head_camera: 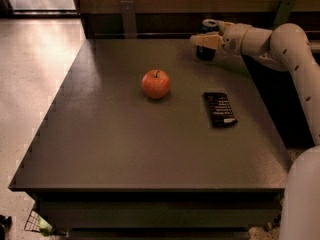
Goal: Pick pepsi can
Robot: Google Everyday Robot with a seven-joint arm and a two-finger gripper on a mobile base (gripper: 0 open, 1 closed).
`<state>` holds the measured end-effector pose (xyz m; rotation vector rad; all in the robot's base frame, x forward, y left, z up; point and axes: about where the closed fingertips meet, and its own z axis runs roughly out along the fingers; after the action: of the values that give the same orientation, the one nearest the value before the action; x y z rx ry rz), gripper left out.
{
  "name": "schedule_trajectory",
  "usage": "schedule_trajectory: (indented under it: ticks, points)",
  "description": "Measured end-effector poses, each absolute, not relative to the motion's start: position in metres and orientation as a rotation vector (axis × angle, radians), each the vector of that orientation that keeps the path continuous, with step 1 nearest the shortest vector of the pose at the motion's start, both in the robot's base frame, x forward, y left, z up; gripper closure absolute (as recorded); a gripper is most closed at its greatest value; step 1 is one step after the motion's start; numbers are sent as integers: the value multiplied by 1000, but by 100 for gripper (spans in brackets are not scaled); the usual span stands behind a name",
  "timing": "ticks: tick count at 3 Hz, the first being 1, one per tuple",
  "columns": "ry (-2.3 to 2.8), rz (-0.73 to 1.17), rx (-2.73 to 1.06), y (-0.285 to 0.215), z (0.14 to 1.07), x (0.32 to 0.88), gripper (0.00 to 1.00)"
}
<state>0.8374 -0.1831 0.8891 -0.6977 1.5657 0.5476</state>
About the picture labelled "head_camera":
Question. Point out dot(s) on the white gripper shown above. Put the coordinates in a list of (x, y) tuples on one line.
[(234, 37)]

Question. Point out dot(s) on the dark blue pepsi can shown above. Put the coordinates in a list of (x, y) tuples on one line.
[(207, 25)]

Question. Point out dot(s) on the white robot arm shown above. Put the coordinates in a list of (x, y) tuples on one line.
[(285, 48)]

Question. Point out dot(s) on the red apple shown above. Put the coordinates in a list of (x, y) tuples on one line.
[(156, 84)]

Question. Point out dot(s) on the grey table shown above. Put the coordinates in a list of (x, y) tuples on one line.
[(110, 159)]

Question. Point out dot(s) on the green object in basket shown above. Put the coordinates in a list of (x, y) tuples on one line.
[(45, 228)]

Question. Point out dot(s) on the right metal bracket post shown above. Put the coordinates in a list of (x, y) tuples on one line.
[(283, 12)]

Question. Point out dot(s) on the metal bracket post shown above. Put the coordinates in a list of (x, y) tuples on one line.
[(283, 12), (129, 19)]

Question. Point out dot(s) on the left metal bracket post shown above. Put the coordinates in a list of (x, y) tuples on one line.
[(129, 19)]

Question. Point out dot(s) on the horizontal metal rail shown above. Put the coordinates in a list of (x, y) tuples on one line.
[(142, 36)]

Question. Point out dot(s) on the wire basket under table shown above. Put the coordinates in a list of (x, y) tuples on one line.
[(32, 222)]

